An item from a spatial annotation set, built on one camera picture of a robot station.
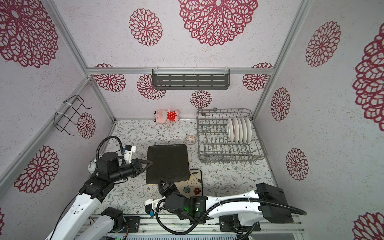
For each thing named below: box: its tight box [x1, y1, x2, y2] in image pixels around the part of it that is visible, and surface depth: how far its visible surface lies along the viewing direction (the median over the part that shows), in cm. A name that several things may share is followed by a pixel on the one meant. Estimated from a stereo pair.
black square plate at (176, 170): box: [165, 159, 190, 183], surface depth 71 cm
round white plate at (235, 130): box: [232, 117, 240, 143], surface depth 98 cm
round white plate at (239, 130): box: [236, 117, 243, 143], surface depth 97 cm
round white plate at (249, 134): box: [245, 117, 252, 143], surface depth 97 cm
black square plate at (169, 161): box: [146, 144, 190, 184], surface depth 73 cm
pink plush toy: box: [153, 107, 180, 124], surface depth 119 cm
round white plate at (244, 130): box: [240, 117, 248, 144], surface depth 97 cm
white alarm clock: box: [87, 160, 98, 175], surface depth 83 cm
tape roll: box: [184, 135, 197, 145], surface depth 111 cm
